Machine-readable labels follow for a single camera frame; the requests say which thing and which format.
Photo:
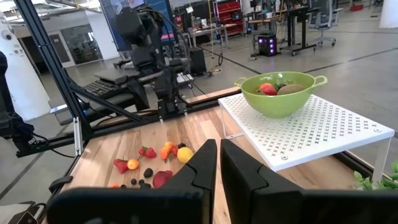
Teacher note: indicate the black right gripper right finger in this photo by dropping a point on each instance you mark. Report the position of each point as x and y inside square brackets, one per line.
[295, 207]

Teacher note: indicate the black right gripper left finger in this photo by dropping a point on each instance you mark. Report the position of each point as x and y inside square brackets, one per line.
[130, 207]

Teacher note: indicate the green colander bowl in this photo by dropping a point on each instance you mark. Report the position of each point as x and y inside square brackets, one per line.
[280, 105]

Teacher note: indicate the brown plastic kiwi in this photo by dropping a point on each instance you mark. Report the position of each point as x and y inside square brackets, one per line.
[290, 89]

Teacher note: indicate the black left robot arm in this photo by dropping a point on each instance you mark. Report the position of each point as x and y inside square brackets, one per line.
[146, 59]

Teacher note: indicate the dark plastic blackberry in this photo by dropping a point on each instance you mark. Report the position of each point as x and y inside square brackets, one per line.
[145, 185]
[182, 145]
[148, 172]

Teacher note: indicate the orange plastic peach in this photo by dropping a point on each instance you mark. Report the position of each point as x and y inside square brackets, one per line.
[169, 146]
[133, 164]
[164, 153]
[114, 185]

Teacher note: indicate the dark red plastic apple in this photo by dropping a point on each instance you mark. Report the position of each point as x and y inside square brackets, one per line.
[161, 179]

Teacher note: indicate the red plastic cherry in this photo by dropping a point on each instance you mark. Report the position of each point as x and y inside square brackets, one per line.
[175, 151]

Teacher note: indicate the white perforated shelf riser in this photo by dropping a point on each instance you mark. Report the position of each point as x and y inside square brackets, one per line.
[311, 133]

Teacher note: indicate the yellow plastic lemon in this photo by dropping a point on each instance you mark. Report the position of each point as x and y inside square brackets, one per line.
[185, 154]

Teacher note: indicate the small green potted plant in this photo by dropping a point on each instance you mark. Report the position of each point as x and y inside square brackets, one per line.
[373, 183]

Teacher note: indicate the grey office desk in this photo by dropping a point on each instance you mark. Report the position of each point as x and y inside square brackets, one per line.
[102, 104]

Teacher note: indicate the black keyboard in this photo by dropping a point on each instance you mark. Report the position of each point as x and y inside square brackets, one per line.
[99, 88]

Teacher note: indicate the white power strip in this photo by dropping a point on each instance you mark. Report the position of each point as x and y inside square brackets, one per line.
[185, 78]

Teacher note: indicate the black computer tower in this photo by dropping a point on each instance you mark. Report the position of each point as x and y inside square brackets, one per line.
[197, 60]

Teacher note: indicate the computer tower purple lights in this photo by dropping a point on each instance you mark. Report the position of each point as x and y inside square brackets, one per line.
[267, 45]

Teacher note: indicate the white square pillar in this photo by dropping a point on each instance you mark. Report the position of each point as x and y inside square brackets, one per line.
[21, 77]

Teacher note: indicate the black standing desk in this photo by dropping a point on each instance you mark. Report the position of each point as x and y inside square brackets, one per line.
[292, 21]

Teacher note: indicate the grey office chair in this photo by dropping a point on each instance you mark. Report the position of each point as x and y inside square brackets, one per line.
[325, 18]

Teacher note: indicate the computer monitor blue screen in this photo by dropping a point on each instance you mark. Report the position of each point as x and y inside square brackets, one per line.
[161, 9]

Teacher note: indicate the red storage shelving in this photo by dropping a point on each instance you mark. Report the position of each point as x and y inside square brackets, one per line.
[231, 15]

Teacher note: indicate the white round column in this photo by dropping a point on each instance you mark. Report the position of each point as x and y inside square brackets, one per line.
[388, 12]

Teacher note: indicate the black aluminium table frame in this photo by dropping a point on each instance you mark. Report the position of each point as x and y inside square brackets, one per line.
[53, 63]

